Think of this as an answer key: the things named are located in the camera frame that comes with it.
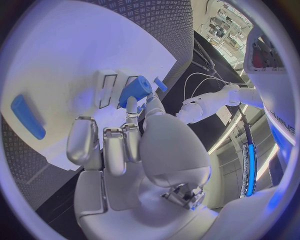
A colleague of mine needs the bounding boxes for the white task board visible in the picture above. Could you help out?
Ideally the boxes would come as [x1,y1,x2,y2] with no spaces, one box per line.
[0,0,179,172]

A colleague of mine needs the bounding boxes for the workshop rack with equipment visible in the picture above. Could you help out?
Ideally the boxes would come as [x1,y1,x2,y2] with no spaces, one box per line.
[205,5,250,57]

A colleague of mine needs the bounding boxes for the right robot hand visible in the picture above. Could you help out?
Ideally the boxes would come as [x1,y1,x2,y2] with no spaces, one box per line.
[65,92,220,240]

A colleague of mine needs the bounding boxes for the white cable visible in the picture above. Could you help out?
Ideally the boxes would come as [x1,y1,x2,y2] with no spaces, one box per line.
[190,77,233,99]
[183,72,235,102]

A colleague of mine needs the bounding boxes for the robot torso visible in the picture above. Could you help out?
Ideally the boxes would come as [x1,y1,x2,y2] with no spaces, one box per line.
[242,22,299,170]

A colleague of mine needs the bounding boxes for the glowing light bar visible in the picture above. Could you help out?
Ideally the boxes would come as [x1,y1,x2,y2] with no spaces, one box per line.
[239,143,259,198]

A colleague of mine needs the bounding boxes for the blue long block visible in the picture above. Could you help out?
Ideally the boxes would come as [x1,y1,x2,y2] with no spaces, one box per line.
[10,94,47,141]

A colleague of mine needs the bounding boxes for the blue peg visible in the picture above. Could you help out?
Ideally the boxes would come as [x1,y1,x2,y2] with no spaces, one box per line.
[153,76,169,93]

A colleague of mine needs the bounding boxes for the blue cylinder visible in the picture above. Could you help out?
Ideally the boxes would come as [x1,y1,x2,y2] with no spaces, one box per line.
[118,75,154,110]

